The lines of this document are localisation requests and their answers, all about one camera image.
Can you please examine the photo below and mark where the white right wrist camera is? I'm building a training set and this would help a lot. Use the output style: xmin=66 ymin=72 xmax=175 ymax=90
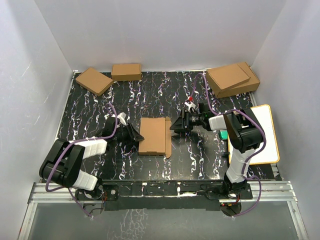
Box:
xmin=184 ymin=96 xmax=196 ymax=112

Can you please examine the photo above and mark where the aluminium frame rail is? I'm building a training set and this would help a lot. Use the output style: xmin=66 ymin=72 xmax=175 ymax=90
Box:
xmin=245 ymin=181 xmax=309 ymax=240

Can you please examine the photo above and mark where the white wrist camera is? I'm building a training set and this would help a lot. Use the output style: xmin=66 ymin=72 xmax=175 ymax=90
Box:
xmin=184 ymin=96 xmax=196 ymax=112
xmin=117 ymin=112 xmax=127 ymax=127

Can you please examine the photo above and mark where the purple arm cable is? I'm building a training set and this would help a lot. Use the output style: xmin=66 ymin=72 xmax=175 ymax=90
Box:
xmin=44 ymin=102 xmax=118 ymax=219
xmin=191 ymin=73 xmax=267 ymax=216

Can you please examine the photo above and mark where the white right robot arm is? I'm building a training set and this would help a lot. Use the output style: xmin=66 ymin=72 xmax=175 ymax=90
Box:
xmin=170 ymin=102 xmax=266 ymax=199

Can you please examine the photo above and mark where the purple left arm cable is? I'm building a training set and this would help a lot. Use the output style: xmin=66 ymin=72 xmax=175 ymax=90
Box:
xmin=44 ymin=102 xmax=118 ymax=219

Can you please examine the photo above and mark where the green eraser block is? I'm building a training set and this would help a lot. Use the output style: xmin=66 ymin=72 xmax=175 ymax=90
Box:
xmin=219 ymin=129 xmax=228 ymax=141

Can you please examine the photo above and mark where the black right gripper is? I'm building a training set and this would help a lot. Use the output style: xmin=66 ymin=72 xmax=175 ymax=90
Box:
xmin=170 ymin=108 xmax=205 ymax=132

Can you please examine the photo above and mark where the small cardboard box top right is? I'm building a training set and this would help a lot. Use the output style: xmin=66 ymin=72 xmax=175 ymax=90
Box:
xmin=206 ymin=63 xmax=250 ymax=95

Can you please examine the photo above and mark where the white board with yellow rim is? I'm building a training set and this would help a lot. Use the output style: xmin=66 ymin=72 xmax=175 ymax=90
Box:
xmin=250 ymin=104 xmax=280 ymax=166

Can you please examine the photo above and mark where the large cardboard box bottom right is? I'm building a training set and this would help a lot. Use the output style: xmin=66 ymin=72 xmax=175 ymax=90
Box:
xmin=218 ymin=62 xmax=260 ymax=98

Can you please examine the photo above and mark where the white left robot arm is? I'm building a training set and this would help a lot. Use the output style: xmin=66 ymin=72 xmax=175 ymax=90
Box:
xmin=39 ymin=112 xmax=144 ymax=200

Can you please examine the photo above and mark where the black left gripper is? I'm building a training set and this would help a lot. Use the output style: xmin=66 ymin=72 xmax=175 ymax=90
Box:
xmin=113 ymin=122 xmax=143 ymax=146

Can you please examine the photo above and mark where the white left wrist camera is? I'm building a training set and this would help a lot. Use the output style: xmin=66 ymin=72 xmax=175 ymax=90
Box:
xmin=117 ymin=112 xmax=127 ymax=127

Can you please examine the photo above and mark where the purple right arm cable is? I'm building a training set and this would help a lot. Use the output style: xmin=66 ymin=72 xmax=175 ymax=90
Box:
xmin=191 ymin=73 xmax=267 ymax=216

